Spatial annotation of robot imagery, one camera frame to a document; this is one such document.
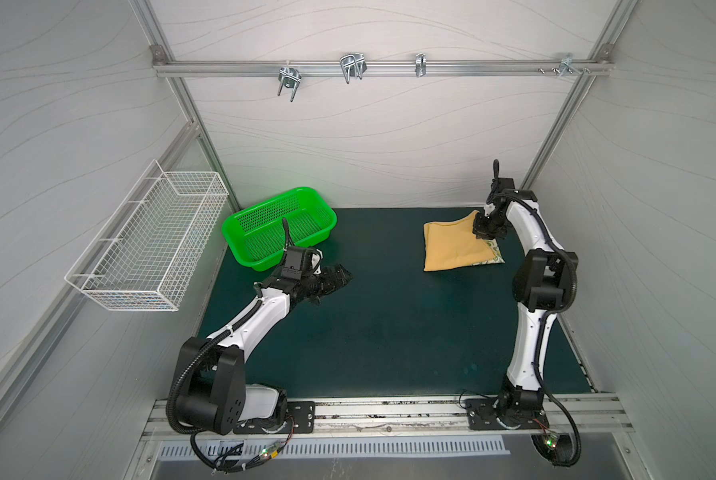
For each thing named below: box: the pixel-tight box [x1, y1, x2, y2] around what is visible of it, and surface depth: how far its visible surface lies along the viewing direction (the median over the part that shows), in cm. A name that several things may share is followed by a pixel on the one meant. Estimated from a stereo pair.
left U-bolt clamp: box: [277, 67, 302, 102], surface depth 80 cm
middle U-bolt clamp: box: [340, 52, 367, 84], surface depth 78 cm
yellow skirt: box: [423, 210, 497, 271], surface depth 103 cm
